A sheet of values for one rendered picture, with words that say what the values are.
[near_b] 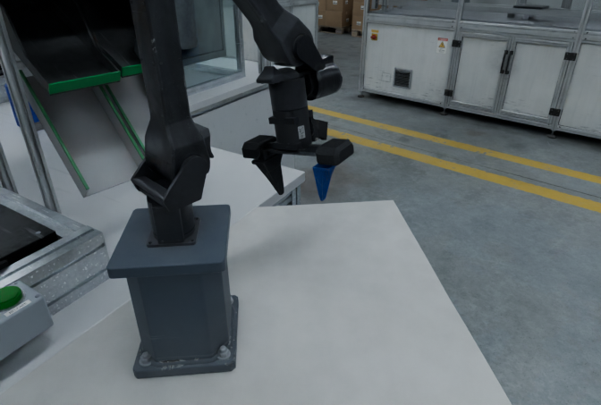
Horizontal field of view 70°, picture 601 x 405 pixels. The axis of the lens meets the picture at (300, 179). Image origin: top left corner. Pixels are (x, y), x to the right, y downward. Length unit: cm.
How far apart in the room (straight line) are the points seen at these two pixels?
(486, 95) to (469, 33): 59
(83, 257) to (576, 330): 195
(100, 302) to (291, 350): 35
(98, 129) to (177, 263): 50
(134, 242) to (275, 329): 27
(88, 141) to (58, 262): 27
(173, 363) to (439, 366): 39
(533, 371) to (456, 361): 127
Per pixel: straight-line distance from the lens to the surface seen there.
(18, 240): 89
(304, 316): 77
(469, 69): 447
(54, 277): 84
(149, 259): 59
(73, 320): 85
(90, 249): 86
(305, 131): 68
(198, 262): 56
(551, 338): 217
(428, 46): 459
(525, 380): 196
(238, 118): 213
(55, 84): 87
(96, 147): 98
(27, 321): 76
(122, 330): 80
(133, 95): 110
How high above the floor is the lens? 140
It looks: 27 degrees down
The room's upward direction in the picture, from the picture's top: straight up
